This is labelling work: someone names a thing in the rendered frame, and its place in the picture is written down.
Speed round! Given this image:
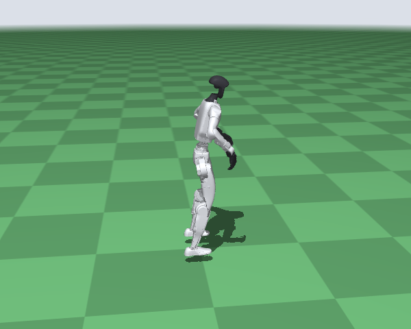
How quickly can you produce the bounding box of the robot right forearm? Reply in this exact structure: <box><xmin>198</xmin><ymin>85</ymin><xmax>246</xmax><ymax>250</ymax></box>
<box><xmin>213</xmin><ymin>129</ymin><xmax>234</xmax><ymax>155</ymax></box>

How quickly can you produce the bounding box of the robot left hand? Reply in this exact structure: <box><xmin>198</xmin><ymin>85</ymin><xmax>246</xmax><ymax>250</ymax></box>
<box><xmin>217</xmin><ymin>128</ymin><xmax>233</xmax><ymax>146</ymax></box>

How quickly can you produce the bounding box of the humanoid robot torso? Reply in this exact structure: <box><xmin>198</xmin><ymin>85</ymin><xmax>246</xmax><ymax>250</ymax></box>
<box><xmin>193</xmin><ymin>99</ymin><xmax>221</xmax><ymax>165</ymax></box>

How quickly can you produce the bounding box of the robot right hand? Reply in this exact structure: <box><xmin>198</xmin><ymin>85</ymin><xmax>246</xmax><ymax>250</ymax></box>
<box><xmin>226</xmin><ymin>151</ymin><xmax>237</xmax><ymax>170</ymax></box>

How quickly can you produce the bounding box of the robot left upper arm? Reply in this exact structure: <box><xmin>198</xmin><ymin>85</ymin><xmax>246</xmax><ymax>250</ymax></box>
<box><xmin>194</xmin><ymin>106</ymin><xmax>200</xmax><ymax>119</ymax></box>

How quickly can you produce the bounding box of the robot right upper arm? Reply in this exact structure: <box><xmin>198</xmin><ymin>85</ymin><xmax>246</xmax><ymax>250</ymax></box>
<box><xmin>206</xmin><ymin>106</ymin><xmax>221</xmax><ymax>140</ymax></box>

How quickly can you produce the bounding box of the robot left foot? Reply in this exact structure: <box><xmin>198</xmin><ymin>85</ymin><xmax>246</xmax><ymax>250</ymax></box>
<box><xmin>184</xmin><ymin>228</ymin><xmax>210</xmax><ymax>236</ymax></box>

